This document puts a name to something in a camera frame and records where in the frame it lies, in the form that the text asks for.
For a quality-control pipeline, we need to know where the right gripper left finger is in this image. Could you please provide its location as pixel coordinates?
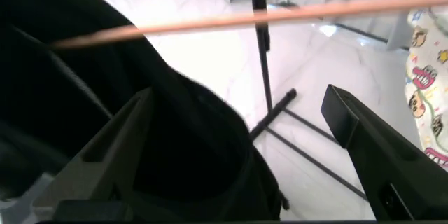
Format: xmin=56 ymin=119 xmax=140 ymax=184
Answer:
xmin=32 ymin=87 xmax=155 ymax=222

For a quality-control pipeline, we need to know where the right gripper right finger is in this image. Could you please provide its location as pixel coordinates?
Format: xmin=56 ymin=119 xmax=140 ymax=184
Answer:
xmin=321 ymin=83 xmax=448 ymax=222

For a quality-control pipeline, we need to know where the black garment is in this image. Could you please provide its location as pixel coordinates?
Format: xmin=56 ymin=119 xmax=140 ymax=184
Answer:
xmin=0 ymin=0 xmax=291 ymax=222

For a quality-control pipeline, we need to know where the cream printed garment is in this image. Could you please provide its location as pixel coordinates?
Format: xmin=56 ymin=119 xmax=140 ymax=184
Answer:
xmin=402 ymin=0 xmax=448 ymax=169

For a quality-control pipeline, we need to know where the pink clothes hanger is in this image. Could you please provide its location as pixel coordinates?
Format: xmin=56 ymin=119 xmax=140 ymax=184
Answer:
xmin=51 ymin=0 xmax=448 ymax=50

